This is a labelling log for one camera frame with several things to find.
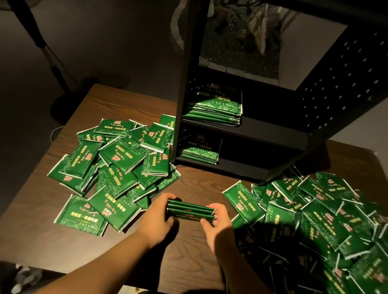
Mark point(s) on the person's left hand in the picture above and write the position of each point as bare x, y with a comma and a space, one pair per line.
155, 221

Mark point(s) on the person's right hand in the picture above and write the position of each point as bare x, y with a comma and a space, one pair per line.
220, 229

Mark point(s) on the pile of green packets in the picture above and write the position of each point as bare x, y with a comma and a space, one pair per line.
119, 153

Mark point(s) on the black metal shelf rack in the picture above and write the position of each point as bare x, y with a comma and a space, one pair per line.
365, 74

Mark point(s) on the person's left forearm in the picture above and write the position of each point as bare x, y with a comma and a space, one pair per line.
94, 270

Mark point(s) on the person's right forearm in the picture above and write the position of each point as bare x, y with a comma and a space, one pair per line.
261, 291

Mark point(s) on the black trash bin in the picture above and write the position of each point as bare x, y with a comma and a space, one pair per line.
26, 280

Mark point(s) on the black standing fan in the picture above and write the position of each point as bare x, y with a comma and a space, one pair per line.
26, 19

